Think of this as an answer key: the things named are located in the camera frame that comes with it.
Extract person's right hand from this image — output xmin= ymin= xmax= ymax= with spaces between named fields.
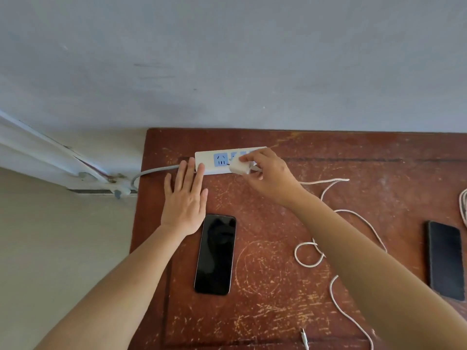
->
xmin=239 ymin=147 xmax=311 ymax=211

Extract person's left hand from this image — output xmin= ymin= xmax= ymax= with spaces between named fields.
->
xmin=160 ymin=159 xmax=209 ymax=237

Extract white power strip blue sockets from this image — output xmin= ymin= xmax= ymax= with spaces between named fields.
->
xmin=195 ymin=146 xmax=269 ymax=175

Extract white charger cable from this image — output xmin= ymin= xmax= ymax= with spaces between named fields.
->
xmin=293 ymin=177 xmax=388 ymax=350
xmin=458 ymin=188 xmax=467 ymax=228

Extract person's left forearm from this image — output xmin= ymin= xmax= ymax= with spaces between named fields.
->
xmin=35 ymin=223 xmax=190 ymax=350

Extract person's right forearm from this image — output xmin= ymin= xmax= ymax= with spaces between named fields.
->
xmin=290 ymin=192 xmax=467 ymax=350

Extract brown wooden table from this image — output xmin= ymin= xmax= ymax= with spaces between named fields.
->
xmin=129 ymin=128 xmax=467 ymax=350

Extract white wall cable conduit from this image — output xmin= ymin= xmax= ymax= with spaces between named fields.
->
xmin=0 ymin=109 xmax=138 ymax=195

